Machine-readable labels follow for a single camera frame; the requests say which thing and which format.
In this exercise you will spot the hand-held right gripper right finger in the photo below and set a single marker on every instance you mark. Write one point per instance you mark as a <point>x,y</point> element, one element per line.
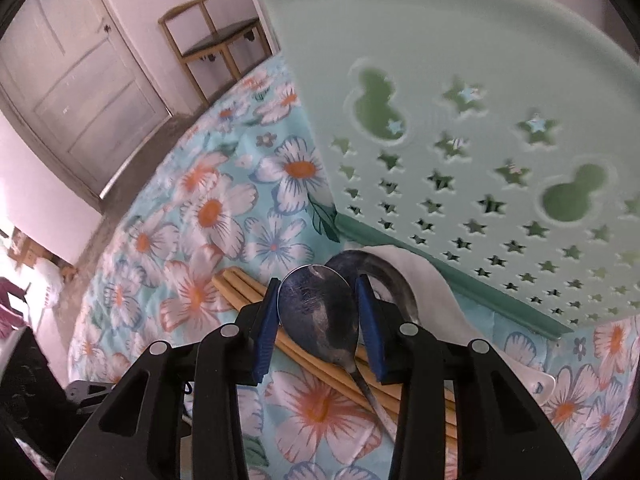
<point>372,330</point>

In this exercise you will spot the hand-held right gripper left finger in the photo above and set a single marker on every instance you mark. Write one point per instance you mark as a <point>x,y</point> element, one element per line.
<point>265,330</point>

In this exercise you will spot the wooden chopstick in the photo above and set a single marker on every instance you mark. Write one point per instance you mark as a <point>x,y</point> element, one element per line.
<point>244,287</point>
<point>233,290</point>
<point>222,287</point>
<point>255,285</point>

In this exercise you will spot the metal spoon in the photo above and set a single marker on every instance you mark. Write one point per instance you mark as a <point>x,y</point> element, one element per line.
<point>315,310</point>
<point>385,272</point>

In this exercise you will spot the white ceramic spoon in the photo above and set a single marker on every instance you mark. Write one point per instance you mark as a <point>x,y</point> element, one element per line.
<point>442,300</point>

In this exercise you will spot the green utensil holder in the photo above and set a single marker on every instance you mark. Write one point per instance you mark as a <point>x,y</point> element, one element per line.
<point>450,50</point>

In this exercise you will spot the dark object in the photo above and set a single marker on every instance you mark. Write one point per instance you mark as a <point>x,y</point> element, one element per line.
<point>30,395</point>

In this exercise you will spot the white sack red print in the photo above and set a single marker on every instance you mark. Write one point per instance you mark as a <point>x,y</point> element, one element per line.
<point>50,287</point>

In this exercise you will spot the pink cloth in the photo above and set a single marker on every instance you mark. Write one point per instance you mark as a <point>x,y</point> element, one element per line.
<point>10,305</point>

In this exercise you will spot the floral blanket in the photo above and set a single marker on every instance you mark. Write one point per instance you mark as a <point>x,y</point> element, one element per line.
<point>210,210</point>

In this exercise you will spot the cardboard box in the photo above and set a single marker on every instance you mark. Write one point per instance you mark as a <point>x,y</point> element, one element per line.
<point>27,247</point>

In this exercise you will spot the wooden chair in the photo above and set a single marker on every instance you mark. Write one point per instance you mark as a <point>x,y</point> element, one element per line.
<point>220,40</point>

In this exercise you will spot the grey panel door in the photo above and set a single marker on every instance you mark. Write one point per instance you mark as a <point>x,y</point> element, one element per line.
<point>75,70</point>

